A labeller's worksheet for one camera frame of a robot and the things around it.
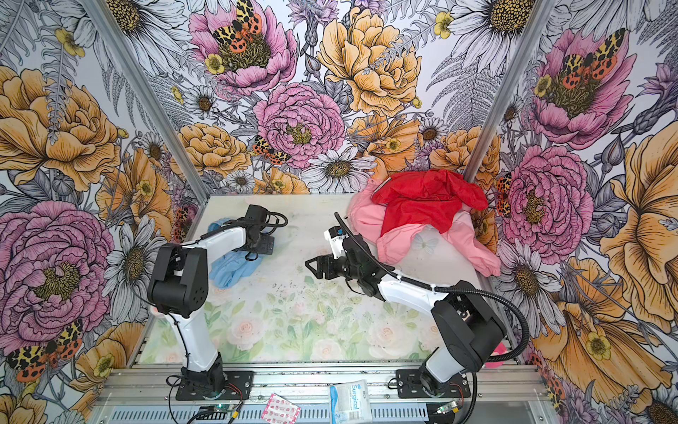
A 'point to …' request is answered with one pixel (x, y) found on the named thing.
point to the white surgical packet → (350, 403)
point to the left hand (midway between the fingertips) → (252, 251)
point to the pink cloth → (461, 236)
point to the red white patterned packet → (279, 410)
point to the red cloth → (431, 198)
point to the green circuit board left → (226, 408)
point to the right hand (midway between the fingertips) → (315, 269)
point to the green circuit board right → (447, 407)
